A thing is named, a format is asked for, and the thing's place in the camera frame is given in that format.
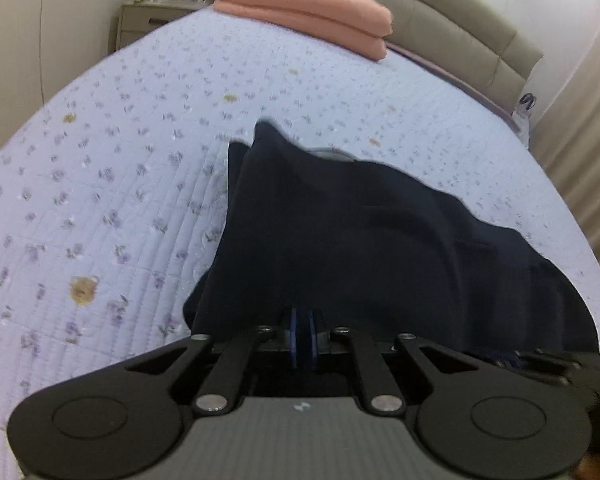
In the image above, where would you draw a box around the navy hoodie with white stripes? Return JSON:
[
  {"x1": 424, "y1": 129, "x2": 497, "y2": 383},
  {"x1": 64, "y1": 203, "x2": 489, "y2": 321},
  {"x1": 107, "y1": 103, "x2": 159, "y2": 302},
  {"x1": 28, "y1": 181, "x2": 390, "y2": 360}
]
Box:
[{"x1": 183, "y1": 120, "x2": 600, "y2": 352}]

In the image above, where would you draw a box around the floral quilted bed cover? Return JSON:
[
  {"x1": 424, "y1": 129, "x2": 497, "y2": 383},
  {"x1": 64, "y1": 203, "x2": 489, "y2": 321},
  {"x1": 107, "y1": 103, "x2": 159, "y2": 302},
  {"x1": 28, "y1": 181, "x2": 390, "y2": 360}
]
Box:
[{"x1": 0, "y1": 10, "x2": 600, "y2": 479}]

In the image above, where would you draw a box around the beige curtain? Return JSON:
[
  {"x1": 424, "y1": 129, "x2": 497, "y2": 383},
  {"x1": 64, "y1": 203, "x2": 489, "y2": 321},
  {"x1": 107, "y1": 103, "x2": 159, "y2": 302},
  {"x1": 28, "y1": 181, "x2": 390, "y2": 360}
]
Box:
[{"x1": 531, "y1": 33, "x2": 600, "y2": 264}]

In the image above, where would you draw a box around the white shopping bag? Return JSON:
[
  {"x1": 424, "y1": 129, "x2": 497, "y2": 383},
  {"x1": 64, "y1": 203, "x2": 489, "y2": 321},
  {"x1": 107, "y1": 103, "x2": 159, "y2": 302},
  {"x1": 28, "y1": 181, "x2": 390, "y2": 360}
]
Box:
[{"x1": 512, "y1": 92, "x2": 536, "y2": 134}]

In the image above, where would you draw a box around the pink folded blanket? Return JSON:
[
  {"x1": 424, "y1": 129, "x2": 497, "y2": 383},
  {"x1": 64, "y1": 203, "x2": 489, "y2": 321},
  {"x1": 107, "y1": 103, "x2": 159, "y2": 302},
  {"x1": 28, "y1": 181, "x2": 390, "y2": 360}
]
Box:
[{"x1": 213, "y1": 0, "x2": 392, "y2": 61}]

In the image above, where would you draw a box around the beige padded headboard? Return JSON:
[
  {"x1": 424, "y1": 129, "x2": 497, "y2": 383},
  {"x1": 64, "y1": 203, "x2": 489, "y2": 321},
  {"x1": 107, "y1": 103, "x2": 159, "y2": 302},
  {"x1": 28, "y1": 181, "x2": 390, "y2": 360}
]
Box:
[{"x1": 376, "y1": 0, "x2": 542, "y2": 113}]

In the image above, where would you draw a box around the beige nightstand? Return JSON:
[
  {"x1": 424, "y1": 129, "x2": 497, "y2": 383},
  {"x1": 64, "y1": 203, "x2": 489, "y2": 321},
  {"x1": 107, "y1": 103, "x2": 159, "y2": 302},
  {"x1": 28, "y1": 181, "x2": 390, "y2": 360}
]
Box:
[{"x1": 108, "y1": 0, "x2": 208, "y2": 54}]

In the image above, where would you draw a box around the white wardrobe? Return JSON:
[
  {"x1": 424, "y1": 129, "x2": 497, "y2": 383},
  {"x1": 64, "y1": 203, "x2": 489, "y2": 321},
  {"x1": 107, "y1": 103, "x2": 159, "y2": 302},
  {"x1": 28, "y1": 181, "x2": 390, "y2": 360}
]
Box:
[{"x1": 0, "y1": 0, "x2": 128, "y2": 148}]

